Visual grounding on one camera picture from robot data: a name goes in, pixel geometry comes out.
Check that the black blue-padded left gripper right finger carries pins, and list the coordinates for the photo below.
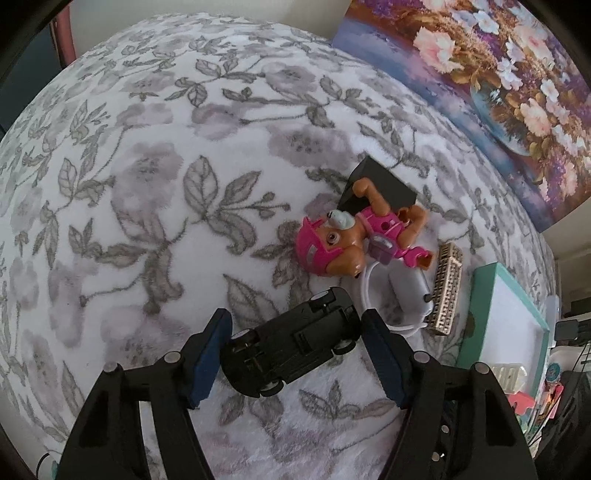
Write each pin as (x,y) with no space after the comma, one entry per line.
(459,423)

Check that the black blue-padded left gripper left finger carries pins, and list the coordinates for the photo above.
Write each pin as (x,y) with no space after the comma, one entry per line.
(106,441)

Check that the white hair claw clip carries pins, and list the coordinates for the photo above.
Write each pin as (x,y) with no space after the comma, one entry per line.
(511,377)

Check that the black toy car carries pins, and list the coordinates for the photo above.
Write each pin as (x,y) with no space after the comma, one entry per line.
(259,362)

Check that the teal white shallow box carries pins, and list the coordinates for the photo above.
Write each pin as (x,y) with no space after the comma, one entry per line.
(504,326)

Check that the gold patterned lighter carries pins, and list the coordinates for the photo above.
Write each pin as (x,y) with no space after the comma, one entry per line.
(446,289)

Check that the white smart watch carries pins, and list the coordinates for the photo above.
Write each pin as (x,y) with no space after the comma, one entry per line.
(381,284)

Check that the pink dog toy figure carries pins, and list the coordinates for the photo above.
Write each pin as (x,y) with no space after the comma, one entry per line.
(338,243)

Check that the black power adapter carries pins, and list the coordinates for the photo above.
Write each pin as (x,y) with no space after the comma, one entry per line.
(395,191)

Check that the floral patterned blanket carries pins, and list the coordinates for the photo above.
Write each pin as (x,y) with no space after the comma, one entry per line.
(164,174)

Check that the flower bouquet painting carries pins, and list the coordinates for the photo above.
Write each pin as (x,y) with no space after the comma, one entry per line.
(499,75)

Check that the pink rolled mat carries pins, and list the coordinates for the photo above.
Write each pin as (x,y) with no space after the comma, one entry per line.
(60,29)

